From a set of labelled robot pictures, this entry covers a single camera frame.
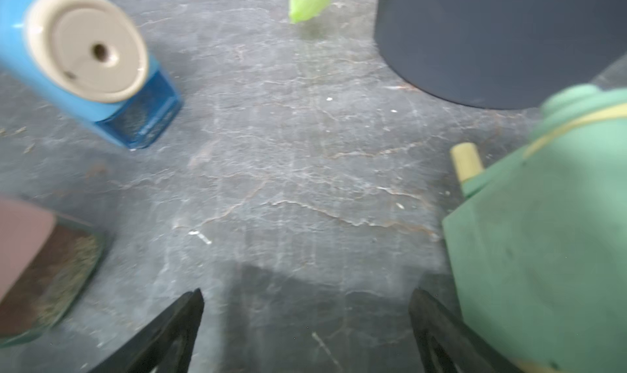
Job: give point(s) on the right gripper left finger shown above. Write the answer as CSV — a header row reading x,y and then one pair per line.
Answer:
x,y
166,344

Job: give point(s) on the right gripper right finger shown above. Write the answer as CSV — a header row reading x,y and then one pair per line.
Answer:
x,y
447,344

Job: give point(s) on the green sharpener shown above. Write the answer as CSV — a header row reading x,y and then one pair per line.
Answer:
x,y
538,247

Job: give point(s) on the blue sharpener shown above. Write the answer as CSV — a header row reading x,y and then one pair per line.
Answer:
x,y
88,58

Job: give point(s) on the bin with green bag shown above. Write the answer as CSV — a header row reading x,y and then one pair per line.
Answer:
x,y
499,54

